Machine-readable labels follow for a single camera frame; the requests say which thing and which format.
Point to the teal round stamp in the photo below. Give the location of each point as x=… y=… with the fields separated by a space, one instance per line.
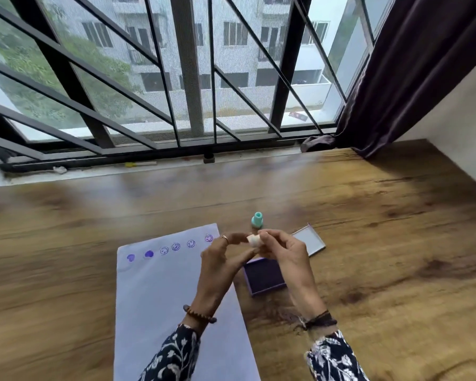
x=257 y=221

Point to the person's left forearm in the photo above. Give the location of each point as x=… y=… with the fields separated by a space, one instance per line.
x=174 y=353

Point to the person's left thumb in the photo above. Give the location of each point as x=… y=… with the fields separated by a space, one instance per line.
x=246 y=259

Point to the yellow stick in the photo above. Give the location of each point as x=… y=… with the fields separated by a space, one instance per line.
x=139 y=164

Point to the person's right thumb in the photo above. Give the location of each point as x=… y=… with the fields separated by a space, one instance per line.
x=266 y=251

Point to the small white scrap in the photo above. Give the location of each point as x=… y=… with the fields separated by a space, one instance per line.
x=59 y=169

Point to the person's left hand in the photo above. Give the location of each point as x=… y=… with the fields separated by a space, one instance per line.
x=216 y=273

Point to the purple ink pad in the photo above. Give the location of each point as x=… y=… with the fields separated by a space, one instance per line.
x=261 y=278

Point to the green trees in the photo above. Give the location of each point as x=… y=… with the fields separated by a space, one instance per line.
x=20 y=55

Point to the white apartment building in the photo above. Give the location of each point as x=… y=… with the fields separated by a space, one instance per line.
x=238 y=55

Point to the person's right forearm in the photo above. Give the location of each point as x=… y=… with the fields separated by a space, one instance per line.
x=333 y=353

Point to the clear ink pad lid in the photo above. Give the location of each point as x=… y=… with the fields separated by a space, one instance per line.
x=311 y=240

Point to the person's right hand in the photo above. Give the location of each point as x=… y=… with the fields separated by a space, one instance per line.
x=291 y=265

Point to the black metal window grille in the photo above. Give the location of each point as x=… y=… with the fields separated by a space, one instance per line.
x=59 y=63

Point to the cream round stamp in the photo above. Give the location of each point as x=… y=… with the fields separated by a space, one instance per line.
x=255 y=240

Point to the dark purple curtain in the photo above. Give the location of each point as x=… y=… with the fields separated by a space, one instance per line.
x=412 y=75

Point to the black window knob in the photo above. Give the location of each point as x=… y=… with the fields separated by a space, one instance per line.
x=209 y=157

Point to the white stamped paper sheet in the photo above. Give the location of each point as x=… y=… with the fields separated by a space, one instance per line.
x=154 y=309

